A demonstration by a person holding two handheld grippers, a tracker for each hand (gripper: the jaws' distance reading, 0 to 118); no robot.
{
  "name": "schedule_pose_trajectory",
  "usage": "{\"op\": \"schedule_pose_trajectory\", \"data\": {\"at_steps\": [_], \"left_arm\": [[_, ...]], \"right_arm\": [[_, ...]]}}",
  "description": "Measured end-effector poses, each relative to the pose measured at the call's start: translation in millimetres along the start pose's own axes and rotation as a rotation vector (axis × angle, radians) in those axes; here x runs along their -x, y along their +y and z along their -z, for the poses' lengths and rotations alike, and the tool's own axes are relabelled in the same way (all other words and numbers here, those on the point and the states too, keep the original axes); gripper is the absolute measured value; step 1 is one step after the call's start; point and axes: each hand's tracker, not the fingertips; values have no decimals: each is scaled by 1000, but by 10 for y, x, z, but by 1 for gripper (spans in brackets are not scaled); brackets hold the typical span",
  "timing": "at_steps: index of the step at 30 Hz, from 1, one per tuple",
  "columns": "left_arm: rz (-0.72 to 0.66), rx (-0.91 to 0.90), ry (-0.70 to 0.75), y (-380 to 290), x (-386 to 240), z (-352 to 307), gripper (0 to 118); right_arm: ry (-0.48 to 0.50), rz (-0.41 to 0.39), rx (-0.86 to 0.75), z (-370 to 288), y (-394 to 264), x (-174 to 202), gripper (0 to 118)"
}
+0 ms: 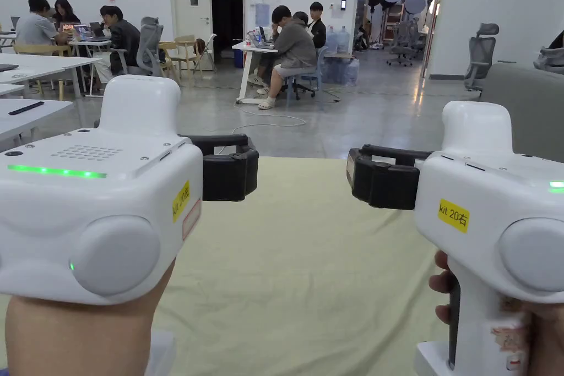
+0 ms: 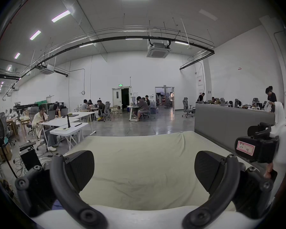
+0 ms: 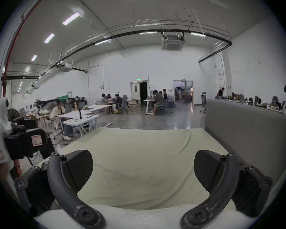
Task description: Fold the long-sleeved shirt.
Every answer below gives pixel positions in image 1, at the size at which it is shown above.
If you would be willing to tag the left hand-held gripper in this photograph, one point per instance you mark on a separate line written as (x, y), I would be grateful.
(110, 200)

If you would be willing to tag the white desk with laptops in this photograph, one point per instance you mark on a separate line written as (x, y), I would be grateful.
(253, 48)

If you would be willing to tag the person's left hand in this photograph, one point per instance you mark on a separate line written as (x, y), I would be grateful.
(79, 340)

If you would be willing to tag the blue water jug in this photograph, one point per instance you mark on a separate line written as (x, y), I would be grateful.
(331, 40)
(343, 40)

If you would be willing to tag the white door with window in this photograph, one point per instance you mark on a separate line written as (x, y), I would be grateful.
(190, 10)

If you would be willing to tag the black flat remote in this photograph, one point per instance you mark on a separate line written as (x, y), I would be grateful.
(26, 108)

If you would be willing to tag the person's right hand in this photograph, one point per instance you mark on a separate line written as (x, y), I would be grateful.
(546, 340)

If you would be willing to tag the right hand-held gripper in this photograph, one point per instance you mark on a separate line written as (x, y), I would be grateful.
(480, 200)

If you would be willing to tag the bed with pale green sheet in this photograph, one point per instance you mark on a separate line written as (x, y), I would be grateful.
(299, 270)

